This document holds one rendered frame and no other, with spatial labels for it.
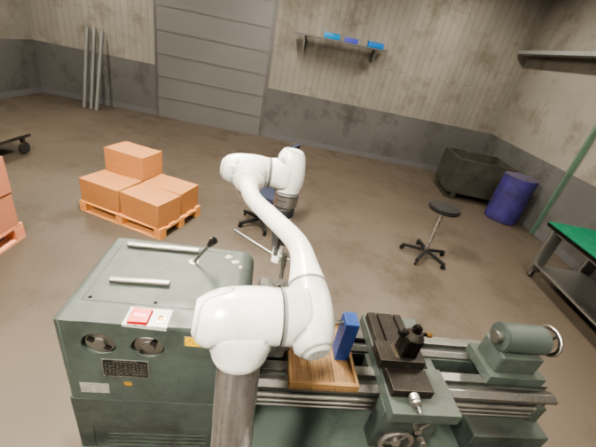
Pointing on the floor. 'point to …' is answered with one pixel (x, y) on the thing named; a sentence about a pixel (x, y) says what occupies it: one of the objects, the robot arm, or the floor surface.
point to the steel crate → (470, 173)
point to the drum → (511, 198)
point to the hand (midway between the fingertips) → (277, 254)
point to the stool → (435, 230)
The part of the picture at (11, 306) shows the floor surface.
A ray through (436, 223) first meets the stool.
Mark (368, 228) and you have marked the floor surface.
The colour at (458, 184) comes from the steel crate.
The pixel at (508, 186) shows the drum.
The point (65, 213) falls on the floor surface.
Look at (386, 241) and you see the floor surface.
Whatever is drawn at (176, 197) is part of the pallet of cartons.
